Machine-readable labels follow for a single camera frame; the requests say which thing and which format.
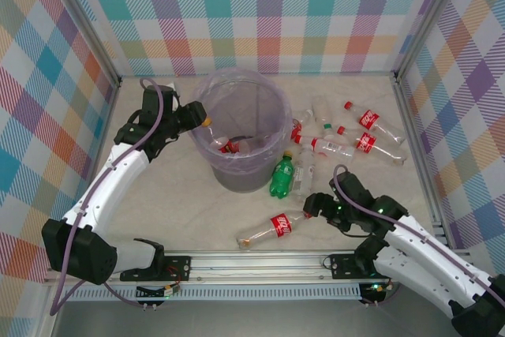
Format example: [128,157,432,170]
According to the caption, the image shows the clear cola bottle red label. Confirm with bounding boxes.
[219,137,241,155]
[342,100,407,145]
[336,125,408,167]
[235,210,313,251]

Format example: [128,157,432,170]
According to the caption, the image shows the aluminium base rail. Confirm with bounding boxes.
[43,249,398,286]

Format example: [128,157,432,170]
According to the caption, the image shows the aluminium side rail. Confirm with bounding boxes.
[392,72,453,249]

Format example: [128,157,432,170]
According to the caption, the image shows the clear bottle red white label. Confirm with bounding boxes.
[290,144,317,199]

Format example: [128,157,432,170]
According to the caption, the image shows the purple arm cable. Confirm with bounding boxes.
[332,164,505,310]
[49,78,166,316]

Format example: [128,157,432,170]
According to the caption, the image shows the grey round waste bin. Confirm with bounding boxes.
[188,68,294,195]

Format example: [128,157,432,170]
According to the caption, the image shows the green soda bottle yellow cap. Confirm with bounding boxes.
[269,150,297,200]

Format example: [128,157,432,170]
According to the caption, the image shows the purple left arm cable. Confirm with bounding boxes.
[49,78,166,316]

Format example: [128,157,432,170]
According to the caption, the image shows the aluminium frame post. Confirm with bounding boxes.
[37,283,66,337]
[392,0,473,81]
[41,0,123,89]

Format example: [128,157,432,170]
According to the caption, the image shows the black yellow power connector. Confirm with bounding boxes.
[361,279,398,305]
[136,282,183,300]

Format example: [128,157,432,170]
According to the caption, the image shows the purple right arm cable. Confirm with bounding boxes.
[332,164,505,310]

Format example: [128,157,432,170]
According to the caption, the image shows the white slotted cable duct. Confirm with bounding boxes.
[62,283,363,302]

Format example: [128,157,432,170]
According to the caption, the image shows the bottle with red green label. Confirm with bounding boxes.
[290,116,305,143]

